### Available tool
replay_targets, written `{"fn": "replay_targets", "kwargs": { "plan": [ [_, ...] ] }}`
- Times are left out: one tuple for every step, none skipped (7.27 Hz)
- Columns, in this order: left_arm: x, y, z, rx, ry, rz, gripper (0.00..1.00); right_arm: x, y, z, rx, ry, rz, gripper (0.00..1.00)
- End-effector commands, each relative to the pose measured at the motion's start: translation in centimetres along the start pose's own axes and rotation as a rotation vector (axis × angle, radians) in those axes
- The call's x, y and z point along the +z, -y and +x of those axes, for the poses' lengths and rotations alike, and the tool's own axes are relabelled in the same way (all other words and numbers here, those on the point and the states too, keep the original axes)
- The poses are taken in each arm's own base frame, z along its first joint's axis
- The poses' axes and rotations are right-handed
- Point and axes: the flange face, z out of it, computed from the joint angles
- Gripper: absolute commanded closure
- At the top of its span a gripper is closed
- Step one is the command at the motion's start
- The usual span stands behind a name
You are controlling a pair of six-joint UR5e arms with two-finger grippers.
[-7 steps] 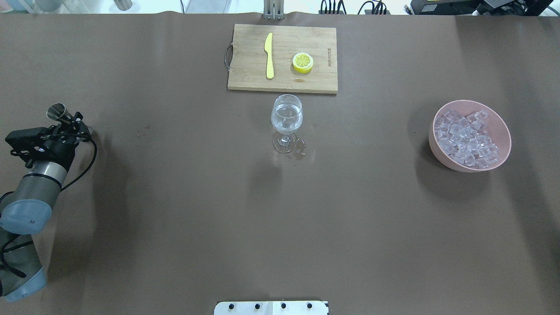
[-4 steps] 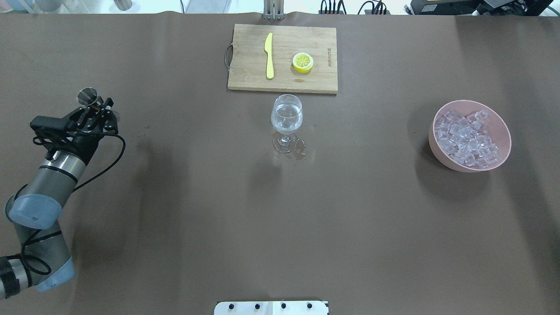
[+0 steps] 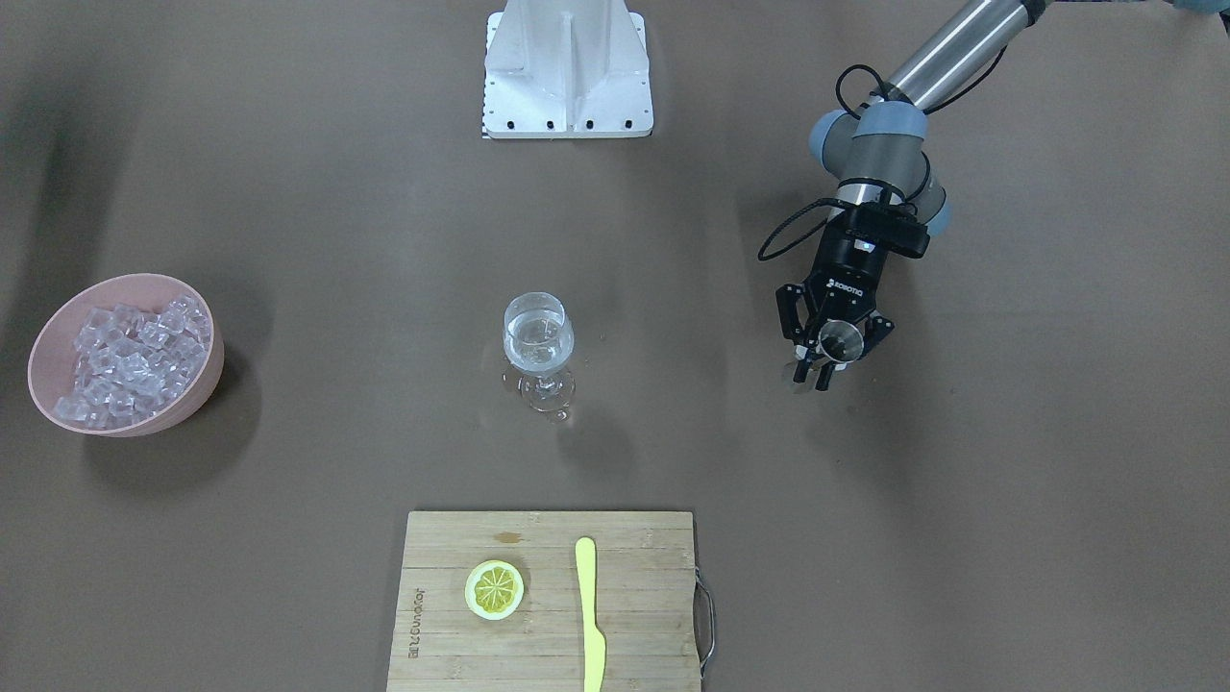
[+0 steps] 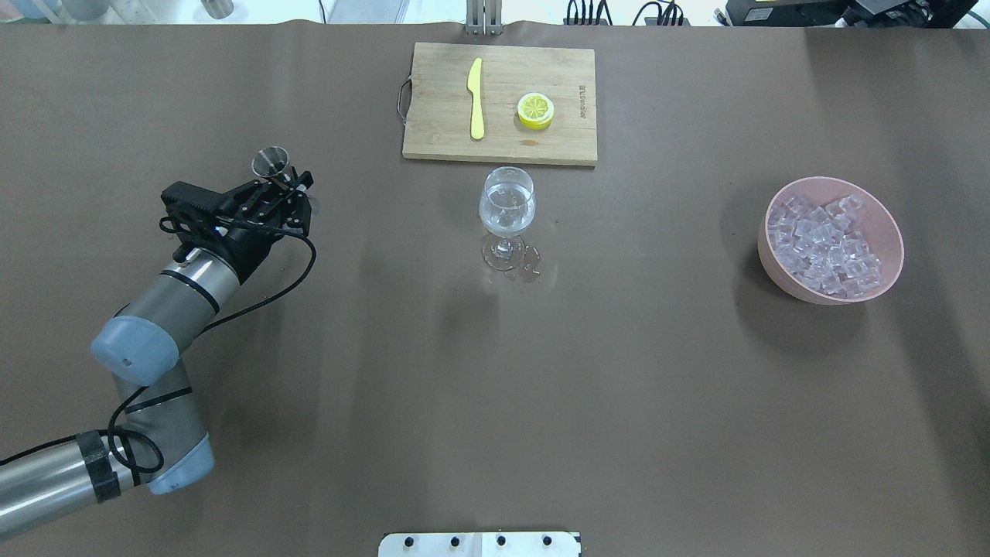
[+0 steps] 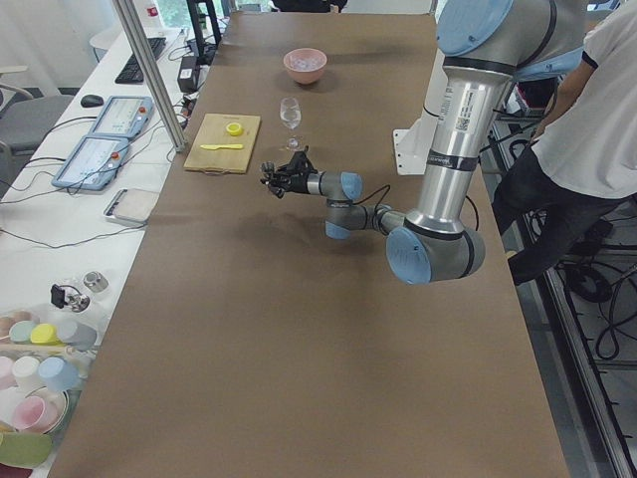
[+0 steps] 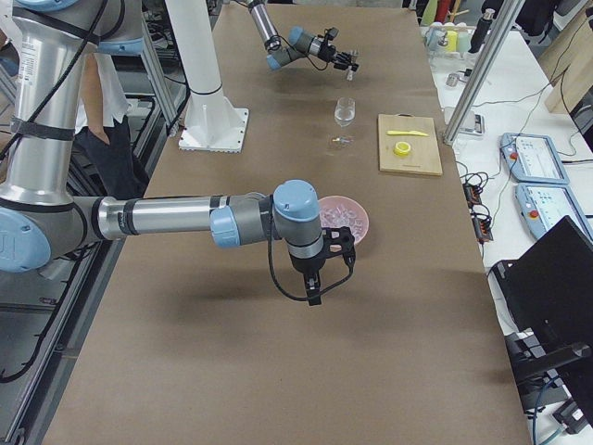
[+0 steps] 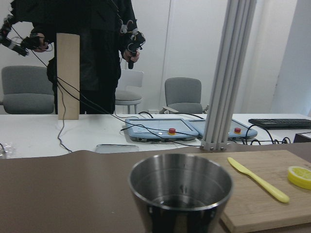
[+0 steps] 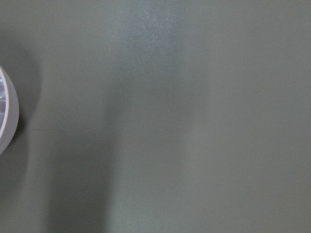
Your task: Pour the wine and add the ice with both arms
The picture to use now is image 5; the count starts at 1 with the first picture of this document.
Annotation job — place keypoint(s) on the green plastic bowl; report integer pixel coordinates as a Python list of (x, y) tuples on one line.
[(25, 450)]

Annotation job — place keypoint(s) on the aluminium frame post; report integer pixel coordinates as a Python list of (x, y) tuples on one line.
[(138, 42)]

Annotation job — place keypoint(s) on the wooden cutting board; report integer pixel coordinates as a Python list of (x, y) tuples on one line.
[(212, 131)]

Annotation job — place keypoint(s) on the blue teach pendant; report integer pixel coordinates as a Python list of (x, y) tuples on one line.
[(123, 116), (93, 163)]

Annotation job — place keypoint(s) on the black power adapter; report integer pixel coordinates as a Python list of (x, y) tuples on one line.
[(188, 75)]

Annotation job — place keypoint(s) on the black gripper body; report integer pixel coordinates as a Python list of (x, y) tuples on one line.
[(298, 184)]

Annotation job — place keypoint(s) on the steel cup on desk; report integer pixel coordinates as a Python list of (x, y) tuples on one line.
[(96, 282)]

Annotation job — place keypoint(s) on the upper blue teach pendant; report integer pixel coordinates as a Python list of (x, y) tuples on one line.
[(123, 116)]

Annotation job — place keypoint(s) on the pink plastic cup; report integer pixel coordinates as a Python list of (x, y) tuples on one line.
[(34, 414)]

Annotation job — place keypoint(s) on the silver metal tray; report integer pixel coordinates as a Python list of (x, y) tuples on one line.
[(131, 207)]

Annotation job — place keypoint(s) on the yellow plastic cup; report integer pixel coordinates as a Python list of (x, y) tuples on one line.
[(45, 334)]

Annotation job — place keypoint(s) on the black computer mouse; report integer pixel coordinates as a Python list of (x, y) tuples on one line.
[(92, 101)]

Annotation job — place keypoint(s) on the person in white shirt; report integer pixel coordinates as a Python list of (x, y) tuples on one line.
[(581, 163)]

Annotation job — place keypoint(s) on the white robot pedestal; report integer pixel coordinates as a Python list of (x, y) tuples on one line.
[(412, 145)]

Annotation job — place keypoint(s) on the clear wine glass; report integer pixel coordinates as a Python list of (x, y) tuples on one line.
[(291, 117)]

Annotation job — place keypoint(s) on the blue plastic cup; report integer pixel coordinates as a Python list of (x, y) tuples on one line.
[(58, 374)]

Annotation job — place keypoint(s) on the pink bowl of ice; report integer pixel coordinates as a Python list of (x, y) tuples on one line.
[(305, 65)]

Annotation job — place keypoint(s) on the lower blue teach pendant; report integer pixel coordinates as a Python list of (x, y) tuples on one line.
[(93, 163)]

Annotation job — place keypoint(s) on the yellow plastic knife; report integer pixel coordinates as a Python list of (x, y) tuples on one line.
[(225, 146)]

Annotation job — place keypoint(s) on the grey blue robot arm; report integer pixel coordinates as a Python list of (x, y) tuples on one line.
[(487, 46)]

